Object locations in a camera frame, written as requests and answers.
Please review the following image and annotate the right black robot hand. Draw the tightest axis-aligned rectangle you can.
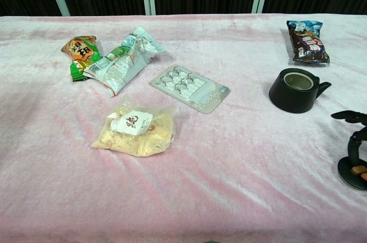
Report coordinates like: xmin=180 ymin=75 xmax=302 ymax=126
xmin=330 ymin=110 xmax=367 ymax=181

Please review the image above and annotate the black round base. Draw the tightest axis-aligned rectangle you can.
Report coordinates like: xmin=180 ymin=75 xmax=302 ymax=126
xmin=337 ymin=155 xmax=367 ymax=191

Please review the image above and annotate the brown blue snack bag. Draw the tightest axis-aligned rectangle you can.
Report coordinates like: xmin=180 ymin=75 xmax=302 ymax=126
xmin=286 ymin=20 xmax=330 ymax=65

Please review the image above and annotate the pink plush tablecloth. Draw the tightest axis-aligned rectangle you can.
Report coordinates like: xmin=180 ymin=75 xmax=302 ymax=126
xmin=0 ymin=13 xmax=367 ymax=243

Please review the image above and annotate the blister pack of hooks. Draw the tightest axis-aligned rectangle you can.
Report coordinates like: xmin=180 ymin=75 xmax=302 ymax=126
xmin=149 ymin=65 xmax=231 ymax=115

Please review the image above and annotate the clear bag yellow food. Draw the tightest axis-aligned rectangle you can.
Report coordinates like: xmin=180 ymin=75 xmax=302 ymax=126
xmin=91 ymin=96 xmax=180 ymax=158

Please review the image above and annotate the white green snack bag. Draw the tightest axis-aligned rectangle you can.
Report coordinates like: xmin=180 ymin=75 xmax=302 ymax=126
xmin=83 ymin=26 xmax=167 ymax=97

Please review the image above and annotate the orange green snack bag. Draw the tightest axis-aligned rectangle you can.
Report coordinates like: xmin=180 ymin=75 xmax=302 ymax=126
xmin=60 ymin=35 xmax=103 ymax=83

